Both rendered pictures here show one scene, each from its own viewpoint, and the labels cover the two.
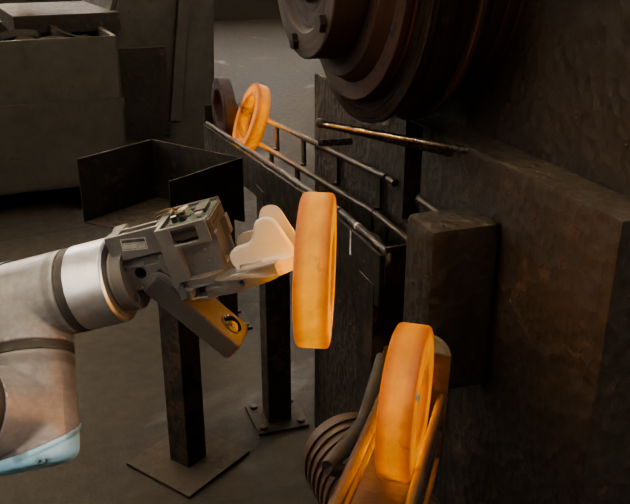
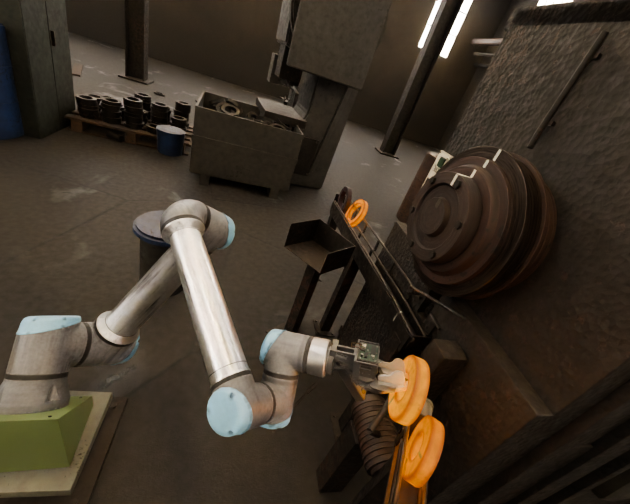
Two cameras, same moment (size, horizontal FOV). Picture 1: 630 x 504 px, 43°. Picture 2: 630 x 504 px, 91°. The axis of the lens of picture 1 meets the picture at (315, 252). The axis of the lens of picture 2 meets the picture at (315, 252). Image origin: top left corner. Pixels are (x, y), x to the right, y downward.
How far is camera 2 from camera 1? 0.47 m
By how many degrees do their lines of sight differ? 9
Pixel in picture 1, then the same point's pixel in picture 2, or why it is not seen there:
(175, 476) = not seen: hidden behind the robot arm
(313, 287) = (413, 414)
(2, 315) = (278, 361)
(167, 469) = not seen: hidden behind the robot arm
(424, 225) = (440, 350)
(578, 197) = (517, 385)
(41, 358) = (289, 384)
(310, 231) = (420, 391)
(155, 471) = not seen: hidden behind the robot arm
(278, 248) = (399, 382)
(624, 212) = (537, 407)
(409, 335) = (438, 436)
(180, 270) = (357, 375)
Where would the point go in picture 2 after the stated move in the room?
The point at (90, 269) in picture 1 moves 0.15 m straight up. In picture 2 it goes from (320, 360) to (342, 315)
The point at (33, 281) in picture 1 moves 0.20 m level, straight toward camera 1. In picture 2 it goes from (295, 353) to (308, 442)
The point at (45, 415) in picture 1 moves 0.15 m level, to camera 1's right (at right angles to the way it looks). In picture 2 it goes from (285, 410) to (344, 432)
